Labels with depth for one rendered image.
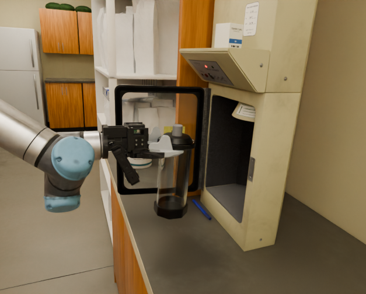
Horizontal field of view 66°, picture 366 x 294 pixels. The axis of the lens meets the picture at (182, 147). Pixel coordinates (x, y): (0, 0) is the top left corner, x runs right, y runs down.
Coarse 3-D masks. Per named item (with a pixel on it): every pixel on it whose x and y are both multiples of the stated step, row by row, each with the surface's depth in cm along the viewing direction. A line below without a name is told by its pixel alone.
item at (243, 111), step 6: (240, 102) 86; (240, 108) 84; (246, 108) 82; (252, 108) 81; (234, 114) 86; (240, 114) 83; (246, 114) 82; (252, 114) 81; (246, 120) 82; (252, 120) 81
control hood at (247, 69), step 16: (192, 48) 81; (208, 48) 72; (224, 48) 64; (240, 48) 64; (224, 64) 70; (240, 64) 64; (256, 64) 66; (208, 80) 91; (240, 80) 70; (256, 80) 67
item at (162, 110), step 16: (128, 96) 93; (144, 96) 94; (160, 96) 95; (176, 96) 96; (192, 96) 97; (128, 112) 94; (144, 112) 95; (160, 112) 96; (176, 112) 97; (192, 112) 98; (160, 128) 98; (192, 128) 100; (144, 160) 101; (192, 160) 104; (144, 176) 103; (192, 176) 106
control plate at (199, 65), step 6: (192, 60) 87; (198, 60) 82; (198, 66) 87; (204, 66) 82; (210, 66) 79; (216, 66) 75; (198, 72) 92; (204, 72) 87; (210, 72) 83; (216, 72) 79; (222, 72) 75; (204, 78) 92; (210, 78) 87; (216, 78) 83; (228, 78) 75; (228, 84) 79
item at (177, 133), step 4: (176, 124) 78; (180, 124) 79; (176, 128) 77; (180, 128) 77; (168, 132) 81; (172, 132) 78; (176, 132) 77; (180, 132) 78; (172, 136) 77; (176, 136) 77; (180, 136) 78; (184, 136) 78; (188, 136) 78; (172, 140) 75; (176, 140) 75; (180, 140) 76; (184, 140) 76; (188, 140) 77; (192, 140) 80; (176, 144) 75; (180, 144) 75; (184, 144) 76
